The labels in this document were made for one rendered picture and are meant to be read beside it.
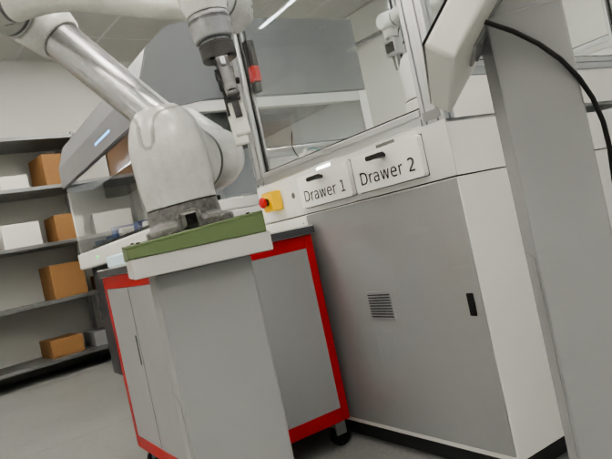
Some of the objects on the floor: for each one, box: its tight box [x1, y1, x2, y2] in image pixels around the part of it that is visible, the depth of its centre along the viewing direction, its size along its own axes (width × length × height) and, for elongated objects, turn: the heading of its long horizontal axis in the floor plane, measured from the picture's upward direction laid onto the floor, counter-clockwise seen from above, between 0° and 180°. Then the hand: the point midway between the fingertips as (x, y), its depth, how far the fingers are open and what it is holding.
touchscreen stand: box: [483, 0, 612, 459], centre depth 104 cm, size 50×45×102 cm
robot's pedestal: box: [126, 230, 294, 459], centre depth 131 cm, size 30×30×76 cm
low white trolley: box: [97, 224, 351, 459], centre depth 213 cm, size 58×62×76 cm
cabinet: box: [266, 148, 612, 459], centre depth 217 cm, size 95×103×80 cm
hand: (241, 135), depth 127 cm, fingers open, 13 cm apart
